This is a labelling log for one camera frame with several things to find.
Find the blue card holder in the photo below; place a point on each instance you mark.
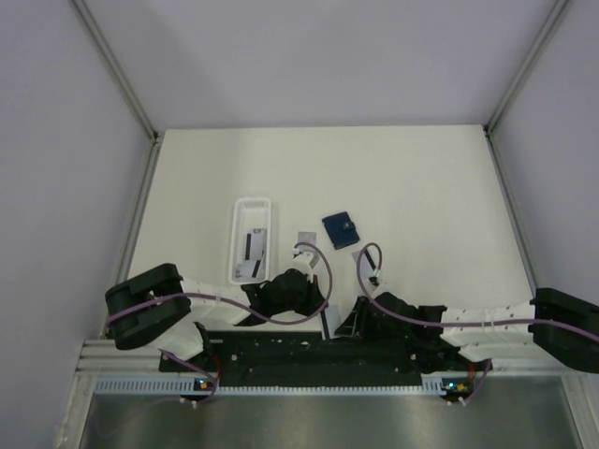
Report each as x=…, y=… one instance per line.
x=341, y=230

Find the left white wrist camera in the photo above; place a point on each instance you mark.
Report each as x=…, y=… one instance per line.
x=304, y=260

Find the left aluminium frame post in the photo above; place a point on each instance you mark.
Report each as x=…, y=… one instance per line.
x=114, y=67

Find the aluminium frame post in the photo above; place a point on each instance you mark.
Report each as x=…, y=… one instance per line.
x=549, y=27
x=114, y=67

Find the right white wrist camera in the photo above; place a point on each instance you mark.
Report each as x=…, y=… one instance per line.
x=375, y=279

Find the right aluminium frame post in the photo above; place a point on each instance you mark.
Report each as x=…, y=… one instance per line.
x=549, y=27

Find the upper cards in basket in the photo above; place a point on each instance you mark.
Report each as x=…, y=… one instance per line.
x=255, y=245

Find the grey slotted cable duct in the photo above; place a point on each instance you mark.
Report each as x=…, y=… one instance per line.
x=195, y=387

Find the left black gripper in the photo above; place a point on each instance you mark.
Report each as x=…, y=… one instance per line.
x=314, y=297

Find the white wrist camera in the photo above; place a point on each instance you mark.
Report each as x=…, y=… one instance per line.
x=375, y=279
x=304, y=260

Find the white plastic basket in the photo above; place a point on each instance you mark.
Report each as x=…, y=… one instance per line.
x=248, y=212

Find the silver card black stripe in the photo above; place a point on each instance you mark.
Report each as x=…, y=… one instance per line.
x=330, y=319

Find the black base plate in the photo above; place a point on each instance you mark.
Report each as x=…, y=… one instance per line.
x=306, y=359

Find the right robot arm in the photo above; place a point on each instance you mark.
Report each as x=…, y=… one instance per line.
x=551, y=326

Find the cards in basket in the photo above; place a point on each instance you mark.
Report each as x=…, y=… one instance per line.
x=255, y=245
x=250, y=271

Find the lower cards in basket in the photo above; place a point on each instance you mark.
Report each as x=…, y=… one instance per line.
x=250, y=271

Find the diamond print silver card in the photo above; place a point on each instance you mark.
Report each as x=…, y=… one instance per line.
x=307, y=237

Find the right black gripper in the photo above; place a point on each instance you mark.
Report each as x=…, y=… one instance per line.
x=357, y=325

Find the silver card near holder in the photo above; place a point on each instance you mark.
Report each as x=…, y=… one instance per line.
x=367, y=264

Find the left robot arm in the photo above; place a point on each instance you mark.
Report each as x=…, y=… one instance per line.
x=161, y=309

